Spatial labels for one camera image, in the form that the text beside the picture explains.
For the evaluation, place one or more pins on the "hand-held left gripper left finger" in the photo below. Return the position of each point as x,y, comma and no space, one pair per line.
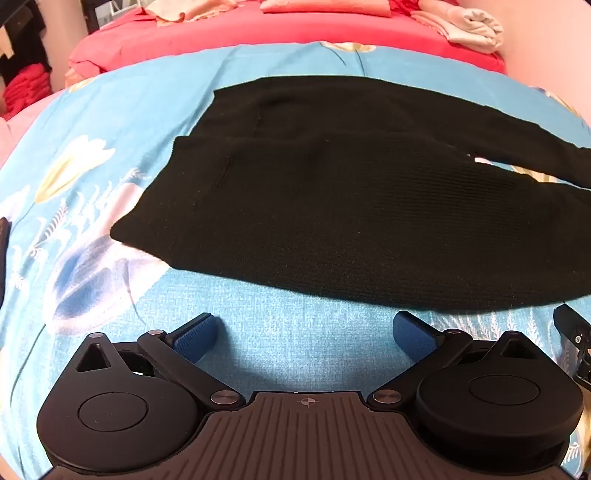
196,337

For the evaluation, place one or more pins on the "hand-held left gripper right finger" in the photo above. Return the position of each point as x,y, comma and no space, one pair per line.
415,337

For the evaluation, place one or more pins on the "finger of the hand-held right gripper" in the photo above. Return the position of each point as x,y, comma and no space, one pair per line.
572,323

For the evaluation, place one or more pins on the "black knit pants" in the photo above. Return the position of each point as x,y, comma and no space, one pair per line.
351,198

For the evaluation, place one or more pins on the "blue floral bed sheet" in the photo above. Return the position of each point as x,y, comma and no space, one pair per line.
106,184

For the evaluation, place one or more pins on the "dark cloth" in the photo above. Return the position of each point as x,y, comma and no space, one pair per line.
3,258

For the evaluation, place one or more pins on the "pink bed sheet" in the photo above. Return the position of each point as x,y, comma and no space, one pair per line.
18,134

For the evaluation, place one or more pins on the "pile of red clothes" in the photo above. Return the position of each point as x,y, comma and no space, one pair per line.
27,87

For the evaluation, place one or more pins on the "red bed sheet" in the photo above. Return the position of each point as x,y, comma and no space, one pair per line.
258,27

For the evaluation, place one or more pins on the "cream rolled cloth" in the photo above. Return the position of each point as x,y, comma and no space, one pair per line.
466,25

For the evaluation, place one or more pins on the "beige towel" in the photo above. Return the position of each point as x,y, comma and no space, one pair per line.
184,9

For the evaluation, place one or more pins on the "dark framed window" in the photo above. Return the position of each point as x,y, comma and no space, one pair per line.
115,11

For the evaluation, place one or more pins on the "pink folded pillows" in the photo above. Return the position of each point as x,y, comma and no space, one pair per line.
323,7

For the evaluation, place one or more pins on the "dark hanging clothes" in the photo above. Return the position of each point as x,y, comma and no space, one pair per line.
21,41

